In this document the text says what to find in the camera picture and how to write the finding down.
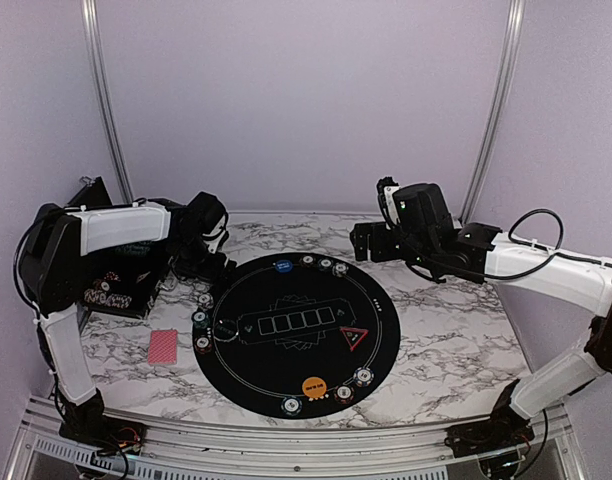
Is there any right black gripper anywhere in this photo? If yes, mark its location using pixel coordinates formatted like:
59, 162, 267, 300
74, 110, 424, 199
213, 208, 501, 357
351, 222, 436, 272

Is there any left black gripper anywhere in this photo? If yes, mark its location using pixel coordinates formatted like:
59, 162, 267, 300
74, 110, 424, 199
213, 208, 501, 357
170, 234, 235, 289

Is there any blue white chip seat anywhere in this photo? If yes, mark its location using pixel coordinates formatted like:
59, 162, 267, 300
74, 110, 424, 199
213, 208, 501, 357
353, 367, 375, 387
197, 293, 214, 310
332, 263, 349, 277

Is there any blue white chip top seat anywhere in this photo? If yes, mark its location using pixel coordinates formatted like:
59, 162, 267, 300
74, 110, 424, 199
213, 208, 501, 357
332, 263, 349, 277

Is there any green chip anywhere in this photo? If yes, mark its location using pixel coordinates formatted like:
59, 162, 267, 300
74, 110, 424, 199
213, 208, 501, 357
191, 310, 210, 329
317, 258, 333, 271

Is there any red chip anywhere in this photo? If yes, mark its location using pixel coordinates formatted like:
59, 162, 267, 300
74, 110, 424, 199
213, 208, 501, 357
194, 336, 212, 355
334, 385, 354, 405
300, 255, 315, 267

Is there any blue small blind button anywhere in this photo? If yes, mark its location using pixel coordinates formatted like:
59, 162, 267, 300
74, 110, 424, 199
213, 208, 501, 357
273, 259, 294, 274

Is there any red playing card deck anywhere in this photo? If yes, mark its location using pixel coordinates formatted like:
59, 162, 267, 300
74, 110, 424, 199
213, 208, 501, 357
147, 329, 178, 366

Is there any red black triangle all-in marker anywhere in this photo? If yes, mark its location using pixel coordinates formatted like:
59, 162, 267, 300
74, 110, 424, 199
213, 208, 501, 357
340, 327, 369, 352

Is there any blue white chip bottom seat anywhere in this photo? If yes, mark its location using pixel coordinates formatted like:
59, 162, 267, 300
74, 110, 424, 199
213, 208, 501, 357
353, 367, 375, 387

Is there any orange big blind button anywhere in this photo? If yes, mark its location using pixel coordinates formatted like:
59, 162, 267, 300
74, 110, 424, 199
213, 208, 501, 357
302, 376, 328, 401

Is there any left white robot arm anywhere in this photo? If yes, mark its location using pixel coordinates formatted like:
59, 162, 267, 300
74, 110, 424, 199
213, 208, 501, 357
13, 192, 229, 445

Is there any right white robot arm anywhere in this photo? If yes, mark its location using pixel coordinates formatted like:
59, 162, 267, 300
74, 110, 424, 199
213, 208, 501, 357
350, 222, 612, 448

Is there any black poker chip case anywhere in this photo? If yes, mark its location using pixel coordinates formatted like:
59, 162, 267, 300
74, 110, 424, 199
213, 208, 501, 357
49, 175, 170, 320

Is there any clear round dealer button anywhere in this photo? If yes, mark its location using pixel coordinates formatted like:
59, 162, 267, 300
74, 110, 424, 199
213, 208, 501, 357
213, 318, 239, 343

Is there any round black poker mat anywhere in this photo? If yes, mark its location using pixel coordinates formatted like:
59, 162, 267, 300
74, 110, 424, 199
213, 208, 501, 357
192, 252, 401, 420

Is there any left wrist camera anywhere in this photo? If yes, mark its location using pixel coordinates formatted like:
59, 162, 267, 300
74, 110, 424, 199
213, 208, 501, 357
180, 192, 229, 254

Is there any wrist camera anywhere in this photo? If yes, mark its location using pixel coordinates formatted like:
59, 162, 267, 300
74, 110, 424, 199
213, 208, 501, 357
376, 176, 455, 241
180, 192, 229, 254

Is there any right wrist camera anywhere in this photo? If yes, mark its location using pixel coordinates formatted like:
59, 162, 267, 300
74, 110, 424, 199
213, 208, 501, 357
376, 176, 455, 241

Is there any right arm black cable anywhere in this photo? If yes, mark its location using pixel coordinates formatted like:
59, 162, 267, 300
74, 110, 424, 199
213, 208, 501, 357
505, 208, 612, 271

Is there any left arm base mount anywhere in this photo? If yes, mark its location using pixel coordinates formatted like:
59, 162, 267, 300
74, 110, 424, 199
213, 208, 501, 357
59, 416, 146, 456

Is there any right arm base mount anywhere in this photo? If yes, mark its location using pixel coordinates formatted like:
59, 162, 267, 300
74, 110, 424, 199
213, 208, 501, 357
444, 419, 535, 458

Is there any left aluminium frame post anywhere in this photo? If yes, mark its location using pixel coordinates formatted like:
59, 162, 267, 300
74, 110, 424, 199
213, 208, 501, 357
81, 0, 134, 203

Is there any aluminium frame post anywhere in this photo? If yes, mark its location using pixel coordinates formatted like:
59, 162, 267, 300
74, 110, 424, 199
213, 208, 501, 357
459, 0, 526, 223
81, 0, 134, 203

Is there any right aluminium frame post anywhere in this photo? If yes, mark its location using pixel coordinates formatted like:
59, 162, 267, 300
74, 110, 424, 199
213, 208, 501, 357
459, 0, 526, 223

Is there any front aluminium rail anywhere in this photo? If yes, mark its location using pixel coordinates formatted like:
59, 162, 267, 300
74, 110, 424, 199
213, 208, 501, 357
3, 397, 589, 479

